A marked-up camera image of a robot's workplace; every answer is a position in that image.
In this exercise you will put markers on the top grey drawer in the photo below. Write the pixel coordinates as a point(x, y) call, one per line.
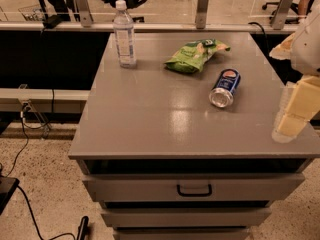
point(162, 187)

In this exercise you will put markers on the middle grey drawer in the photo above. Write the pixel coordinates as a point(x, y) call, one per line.
point(184, 217)

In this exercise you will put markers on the blue pepsi can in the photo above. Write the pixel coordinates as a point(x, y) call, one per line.
point(222, 93)

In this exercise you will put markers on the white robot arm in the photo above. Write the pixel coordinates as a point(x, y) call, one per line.
point(302, 47)

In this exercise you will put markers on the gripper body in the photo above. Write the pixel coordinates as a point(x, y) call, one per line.
point(308, 50)

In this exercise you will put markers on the clear plastic water bottle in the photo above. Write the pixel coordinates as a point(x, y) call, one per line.
point(123, 26)

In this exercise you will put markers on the bottom grey drawer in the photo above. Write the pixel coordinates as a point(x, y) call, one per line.
point(181, 234)

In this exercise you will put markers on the metal glass-panel post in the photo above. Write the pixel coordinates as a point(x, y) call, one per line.
point(83, 10)
point(279, 18)
point(201, 13)

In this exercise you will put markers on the metal glass-panel post left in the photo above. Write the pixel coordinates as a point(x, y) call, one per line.
point(83, 10)

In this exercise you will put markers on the black office chair right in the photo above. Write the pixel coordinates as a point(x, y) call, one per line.
point(267, 4)

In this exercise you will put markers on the metal glass-panel post right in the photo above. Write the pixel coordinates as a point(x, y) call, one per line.
point(279, 18)

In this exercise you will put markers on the black power adapter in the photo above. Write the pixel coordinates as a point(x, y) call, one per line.
point(52, 21)

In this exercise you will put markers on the metal glass-panel post middle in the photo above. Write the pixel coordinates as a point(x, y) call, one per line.
point(201, 13)

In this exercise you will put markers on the green chip bag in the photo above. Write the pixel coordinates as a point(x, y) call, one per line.
point(192, 56)

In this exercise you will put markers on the grey drawer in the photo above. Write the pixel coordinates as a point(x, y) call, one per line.
point(184, 217)
point(181, 234)
point(162, 187)

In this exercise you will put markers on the black device on floor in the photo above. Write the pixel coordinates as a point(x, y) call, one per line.
point(8, 186)

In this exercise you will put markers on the black drawer handle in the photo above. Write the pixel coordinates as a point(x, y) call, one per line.
point(205, 191)

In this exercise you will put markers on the grey drawer cabinet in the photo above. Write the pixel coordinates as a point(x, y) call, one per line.
point(149, 120)

